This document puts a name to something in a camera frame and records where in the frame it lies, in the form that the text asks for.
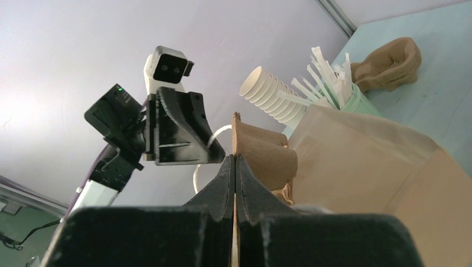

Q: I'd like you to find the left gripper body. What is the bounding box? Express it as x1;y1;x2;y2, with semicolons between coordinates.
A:
144;94;164;162

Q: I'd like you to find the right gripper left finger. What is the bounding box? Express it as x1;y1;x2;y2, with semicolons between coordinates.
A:
41;156;235;266

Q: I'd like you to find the stack of paper cups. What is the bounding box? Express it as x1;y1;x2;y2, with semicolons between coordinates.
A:
239;66;307;129

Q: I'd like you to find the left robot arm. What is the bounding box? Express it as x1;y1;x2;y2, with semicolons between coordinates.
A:
67;84;225;215

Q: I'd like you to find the green cup holder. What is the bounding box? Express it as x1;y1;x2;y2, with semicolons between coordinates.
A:
341;83;382;117

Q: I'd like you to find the brown paper bag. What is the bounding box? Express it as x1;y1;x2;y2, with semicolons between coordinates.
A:
287;106;471;266

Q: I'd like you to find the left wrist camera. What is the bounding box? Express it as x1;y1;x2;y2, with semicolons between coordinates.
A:
143;46;194;95

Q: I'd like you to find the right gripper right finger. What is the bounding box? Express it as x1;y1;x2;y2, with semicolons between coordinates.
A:
235;155;423;266

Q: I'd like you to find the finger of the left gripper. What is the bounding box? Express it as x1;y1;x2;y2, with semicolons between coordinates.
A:
155;87;225;165

